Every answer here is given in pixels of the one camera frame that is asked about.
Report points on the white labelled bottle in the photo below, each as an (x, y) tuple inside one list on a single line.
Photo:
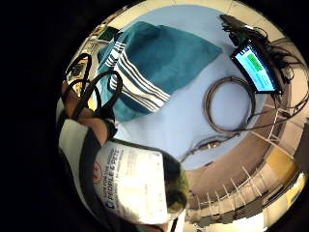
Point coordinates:
[(135, 187)]

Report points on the black tablet with lit screen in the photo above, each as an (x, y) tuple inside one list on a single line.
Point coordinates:
[(256, 67)]

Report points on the teal towel with white stripes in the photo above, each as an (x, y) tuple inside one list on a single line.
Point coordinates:
[(167, 54)]

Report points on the white metal railing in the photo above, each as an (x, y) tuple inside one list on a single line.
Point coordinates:
[(253, 186)]

